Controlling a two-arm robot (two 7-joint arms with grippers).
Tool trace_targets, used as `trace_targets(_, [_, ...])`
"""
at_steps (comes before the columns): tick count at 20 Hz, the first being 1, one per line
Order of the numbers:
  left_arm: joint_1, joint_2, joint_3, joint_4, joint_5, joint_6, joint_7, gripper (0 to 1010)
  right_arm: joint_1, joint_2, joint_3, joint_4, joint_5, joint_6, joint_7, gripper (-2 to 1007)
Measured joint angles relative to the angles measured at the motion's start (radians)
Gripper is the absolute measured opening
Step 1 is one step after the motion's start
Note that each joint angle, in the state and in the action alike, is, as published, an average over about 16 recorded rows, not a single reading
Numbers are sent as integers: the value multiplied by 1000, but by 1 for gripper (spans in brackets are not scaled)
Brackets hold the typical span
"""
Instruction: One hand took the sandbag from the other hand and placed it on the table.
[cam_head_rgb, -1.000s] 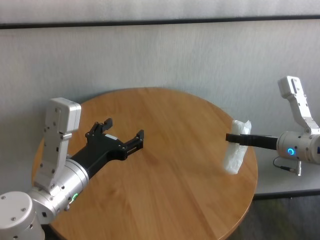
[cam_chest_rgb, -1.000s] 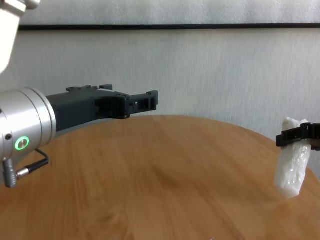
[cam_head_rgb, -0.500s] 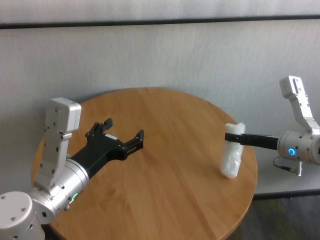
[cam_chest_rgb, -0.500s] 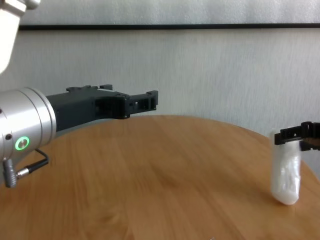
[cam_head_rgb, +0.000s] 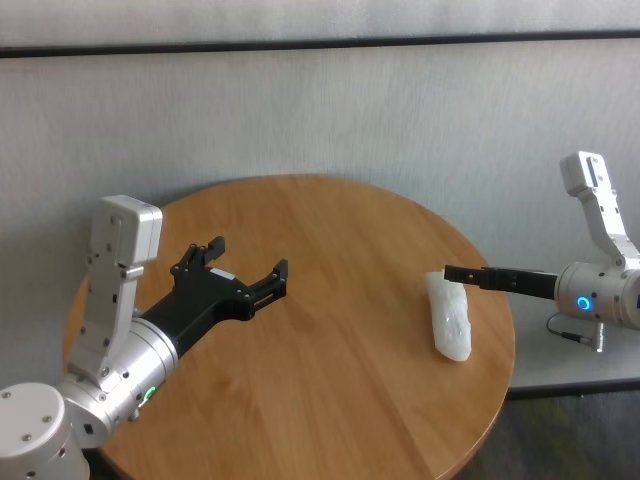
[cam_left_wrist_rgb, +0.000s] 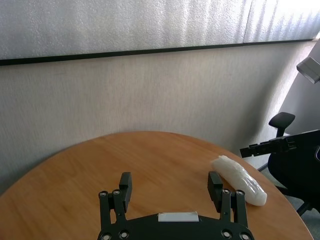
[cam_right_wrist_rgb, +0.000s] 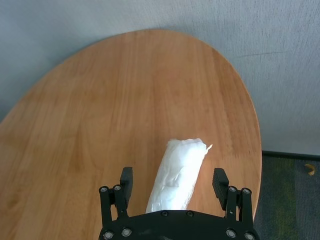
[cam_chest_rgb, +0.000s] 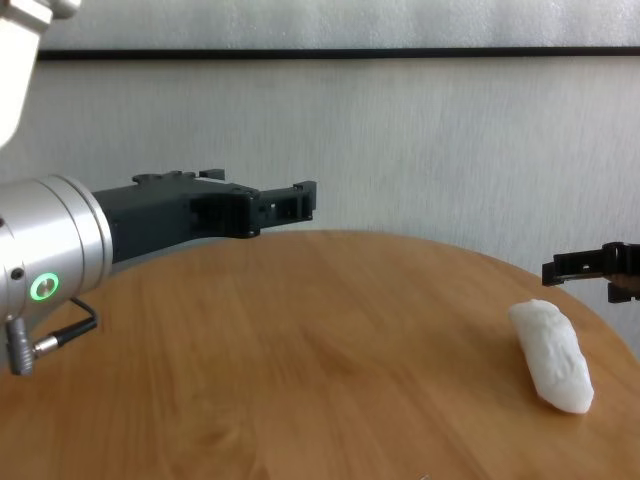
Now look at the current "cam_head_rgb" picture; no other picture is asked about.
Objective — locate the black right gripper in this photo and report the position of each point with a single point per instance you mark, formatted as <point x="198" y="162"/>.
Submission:
<point x="520" y="281"/>

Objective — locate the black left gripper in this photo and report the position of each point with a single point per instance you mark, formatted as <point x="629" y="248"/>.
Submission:
<point x="205" y="300"/>

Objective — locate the white sandbag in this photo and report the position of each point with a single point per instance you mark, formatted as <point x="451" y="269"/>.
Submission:
<point x="450" y="315"/>

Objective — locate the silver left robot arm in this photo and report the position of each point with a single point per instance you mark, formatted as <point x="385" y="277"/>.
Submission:
<point x="135" y="365"/>

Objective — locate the black baseboard strip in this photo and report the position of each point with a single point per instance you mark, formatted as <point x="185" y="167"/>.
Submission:
<point x="575" y="387"/>

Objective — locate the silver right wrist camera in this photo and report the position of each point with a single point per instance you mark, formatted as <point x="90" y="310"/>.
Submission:
<point x="595" y="200"/>

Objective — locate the black wall rail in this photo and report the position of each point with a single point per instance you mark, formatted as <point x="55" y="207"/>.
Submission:
<point x="300" y="44"/>

